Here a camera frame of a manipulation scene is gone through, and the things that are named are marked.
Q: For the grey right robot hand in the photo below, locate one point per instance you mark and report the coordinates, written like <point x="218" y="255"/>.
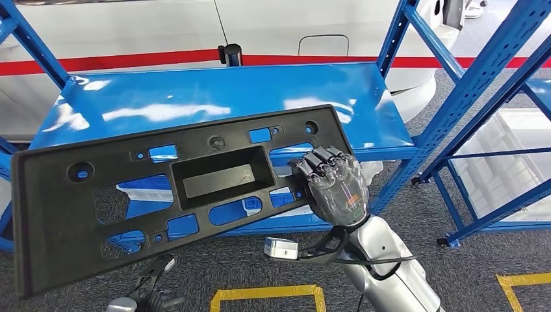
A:
<point x="340" y="194"/>

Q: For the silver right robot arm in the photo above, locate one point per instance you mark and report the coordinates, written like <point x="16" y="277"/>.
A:
<point x="387" y="267"/>

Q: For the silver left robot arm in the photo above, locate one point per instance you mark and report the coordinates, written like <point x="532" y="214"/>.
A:
<point x="120" y="305"/>

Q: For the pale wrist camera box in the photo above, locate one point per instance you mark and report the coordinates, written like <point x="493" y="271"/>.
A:
<point x="170" y="264"/>
<point x="280" y="249"/>

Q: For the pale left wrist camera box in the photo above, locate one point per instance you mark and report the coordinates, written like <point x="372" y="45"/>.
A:
<point x="170" y="264"/>

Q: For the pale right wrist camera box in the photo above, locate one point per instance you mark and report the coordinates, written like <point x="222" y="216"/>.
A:
<point x="280" y="249"/>

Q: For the black plastic plate bracket part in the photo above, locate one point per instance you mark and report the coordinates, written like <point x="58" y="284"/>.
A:
<point x="64" y="241"/>

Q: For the black right camera bracket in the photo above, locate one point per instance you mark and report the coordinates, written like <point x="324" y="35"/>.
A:
<point x="314" y="257"/>

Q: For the white car body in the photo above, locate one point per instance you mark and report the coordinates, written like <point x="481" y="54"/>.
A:
<point x="129" y="30"/>

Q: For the red barrier belt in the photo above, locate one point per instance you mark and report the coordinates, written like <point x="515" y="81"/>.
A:
<point x="129" y="60"/>

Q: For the black stanchion post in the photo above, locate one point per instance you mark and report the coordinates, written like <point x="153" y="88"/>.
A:
<point x="230" y="55"/>

